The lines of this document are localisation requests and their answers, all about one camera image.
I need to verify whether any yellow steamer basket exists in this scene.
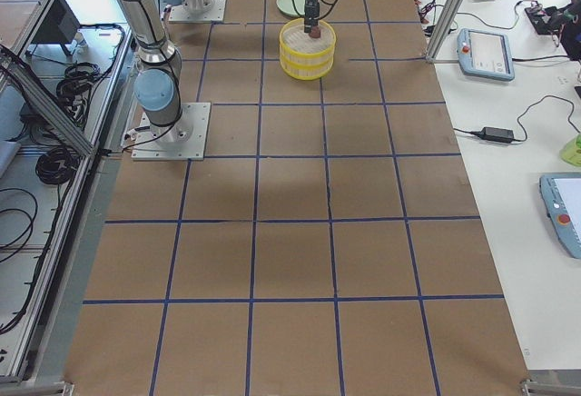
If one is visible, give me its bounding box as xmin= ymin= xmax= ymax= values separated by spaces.
xmin=279 ymin=19 xmax=337 ymax=66
xmin=280 ymin=56 xmax=334 ymax=81

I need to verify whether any near teach pendant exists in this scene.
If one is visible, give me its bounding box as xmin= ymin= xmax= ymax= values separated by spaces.
xmin=539 ymin=173 xmax=580 ymax=259

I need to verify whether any black power adapter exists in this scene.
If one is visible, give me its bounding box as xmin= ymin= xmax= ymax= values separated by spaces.
xmin=470 ymin=126 xmax=516 ymax=144

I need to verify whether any aluminium frame post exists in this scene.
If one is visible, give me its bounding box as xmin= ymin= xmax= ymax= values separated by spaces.
xmin=425 ymin=0 xmax=463 ymax=64

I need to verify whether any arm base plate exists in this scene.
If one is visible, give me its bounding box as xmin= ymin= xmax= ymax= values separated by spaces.
xmin=131 ymin=103 xmax=211 ymax=161
xmin=169 ymin=0 xmax=227 ymax=24

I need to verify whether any brown bun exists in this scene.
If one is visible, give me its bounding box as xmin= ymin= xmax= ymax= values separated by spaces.
xmin=308 ymin=27 xmax=321 ymax=38

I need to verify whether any green bottle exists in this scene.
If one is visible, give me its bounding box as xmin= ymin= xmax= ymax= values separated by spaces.
xmin=559 ymin=134 xmax=581 ymax=167

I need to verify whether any far teach pendant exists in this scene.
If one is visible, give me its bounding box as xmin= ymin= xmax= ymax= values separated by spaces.
xmin=457 ymin=28 xmax=515 ymax=82

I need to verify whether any teach pendant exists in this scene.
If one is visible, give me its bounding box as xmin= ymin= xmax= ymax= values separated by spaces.
xmin=457 ymin=28 xmax=515 ymax=82
xmin=539 ymin=173 xmax=580 ymax=259

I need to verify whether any black circuit board box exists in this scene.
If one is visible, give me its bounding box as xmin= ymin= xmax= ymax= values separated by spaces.
xmin=524 ymin=3 xmax=568 ymax=35

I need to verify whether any mint green plate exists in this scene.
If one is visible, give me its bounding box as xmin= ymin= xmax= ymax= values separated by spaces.
xmin=276 ymin=0 xmax=305 ymax=17

